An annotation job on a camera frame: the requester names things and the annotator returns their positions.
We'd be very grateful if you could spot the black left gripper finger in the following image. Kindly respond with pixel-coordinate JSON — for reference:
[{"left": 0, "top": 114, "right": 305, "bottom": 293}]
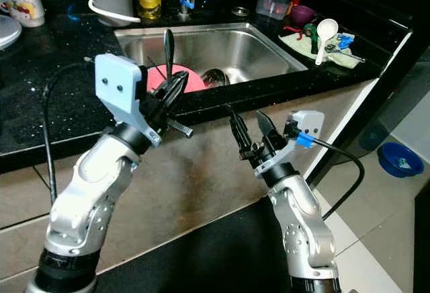
[
  {"left": 152, "top": 79, "right": 174, "bottom": 109},
  {"left": 168, "top": 71, "right": 189, "bottom": 116}
]

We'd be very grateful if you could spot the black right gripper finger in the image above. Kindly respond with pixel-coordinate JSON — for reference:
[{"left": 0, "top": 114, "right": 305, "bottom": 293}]
[
  {"left": 255, "top": 110, "right": 280, "bottom": 147},
  {"left": 227, "top": 108, "right": 253, "bottom": 159}
]

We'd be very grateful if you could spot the black ladle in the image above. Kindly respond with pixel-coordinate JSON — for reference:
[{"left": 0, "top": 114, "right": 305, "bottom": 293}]
[{"left": 163, "top": 28, "right": 175, "bottom": 82}]

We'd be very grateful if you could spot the pink plate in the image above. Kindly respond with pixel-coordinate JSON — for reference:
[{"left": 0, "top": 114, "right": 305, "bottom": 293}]
[{"left": 146, "top": 64, "right": 208, "bottom": 94}]

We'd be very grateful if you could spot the grey counter cabinet front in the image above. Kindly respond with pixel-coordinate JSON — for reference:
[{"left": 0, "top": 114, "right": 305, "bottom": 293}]
[{"left": 0, "top": 78, "right": 380, "bottom": 293}]

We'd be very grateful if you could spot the small steel bowl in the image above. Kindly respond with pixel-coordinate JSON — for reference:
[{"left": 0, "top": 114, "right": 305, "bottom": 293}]
[{"left": 200, "top": 68, "right": 232, "bottom": 87}]

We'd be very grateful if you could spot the stainless steel sink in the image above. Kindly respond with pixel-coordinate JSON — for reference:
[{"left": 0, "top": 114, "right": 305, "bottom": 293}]
[{"left": 114, "top": 22, "right": 310, "bottom": 92}]

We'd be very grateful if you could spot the pale green cloth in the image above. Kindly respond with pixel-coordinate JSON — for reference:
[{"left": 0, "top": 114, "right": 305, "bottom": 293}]
[{"left": 279, "top": 29, "right": 367, "bottom": 71}]

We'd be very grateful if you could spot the white rice spoon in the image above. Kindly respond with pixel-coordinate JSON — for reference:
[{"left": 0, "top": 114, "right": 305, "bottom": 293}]
[{"left": 314, "top": 18, "right": 339, "bottom": 66}]

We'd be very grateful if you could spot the small blue plastic item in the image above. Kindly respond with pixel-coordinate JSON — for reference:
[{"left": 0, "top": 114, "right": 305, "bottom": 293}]
[{"left": 336, "top": 33, "right": 355, "bottom": 50}]

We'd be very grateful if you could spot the purple cup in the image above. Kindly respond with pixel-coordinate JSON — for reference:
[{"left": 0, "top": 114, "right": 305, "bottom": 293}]
[{"left": 289, "top": 4, "right": 318, "bottom": 26}]

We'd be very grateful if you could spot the black floor mat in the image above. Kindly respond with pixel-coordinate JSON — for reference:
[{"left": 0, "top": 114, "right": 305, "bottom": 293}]
[{"left": 94, "top": 198, "right": 296, "bottom": 293}]

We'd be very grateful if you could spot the blue plastic basin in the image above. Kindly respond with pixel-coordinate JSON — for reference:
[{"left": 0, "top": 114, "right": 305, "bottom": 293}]
[{"left": 376, "top": 142, "right": 425, "bottom": 178}]

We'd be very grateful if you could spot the white printed mug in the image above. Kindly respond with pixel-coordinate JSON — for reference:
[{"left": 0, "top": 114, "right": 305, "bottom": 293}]
[{"left": 3, "top": 0, "right": 46, "bottom": 28}]

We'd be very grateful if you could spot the blue cable clip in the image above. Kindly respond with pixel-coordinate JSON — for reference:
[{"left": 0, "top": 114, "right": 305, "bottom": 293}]
[{"left": 296, "top": 130, "right": 316, "bottom": 149}]

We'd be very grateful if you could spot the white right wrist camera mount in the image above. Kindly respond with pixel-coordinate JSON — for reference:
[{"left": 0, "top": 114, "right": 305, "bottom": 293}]
[{"left": 254, "top": 110, "right": 325, "bottom": 176}]

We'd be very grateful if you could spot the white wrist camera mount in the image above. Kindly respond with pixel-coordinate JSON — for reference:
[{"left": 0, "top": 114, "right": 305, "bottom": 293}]
[
  {"left": 254, "top": 110, "right": 325, "bottom": 176},
  {"left": 94, "top": 53, "right": 163, "bottom": 147}
]

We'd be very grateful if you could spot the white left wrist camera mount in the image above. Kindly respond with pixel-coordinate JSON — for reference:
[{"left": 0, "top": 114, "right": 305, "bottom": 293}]
[{"left": 94, "top": 53, "right": 163, "bottom": 147}]

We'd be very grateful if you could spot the green handled tool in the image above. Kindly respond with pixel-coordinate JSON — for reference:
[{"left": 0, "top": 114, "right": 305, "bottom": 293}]
[{"left": 302, "top": 23, "right": 320, "bottom": 55}]

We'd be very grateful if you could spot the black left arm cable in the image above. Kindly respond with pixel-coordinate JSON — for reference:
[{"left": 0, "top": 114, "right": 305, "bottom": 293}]
[{"left": 42, "top": 58, "right": 101, "bottom": 206}]

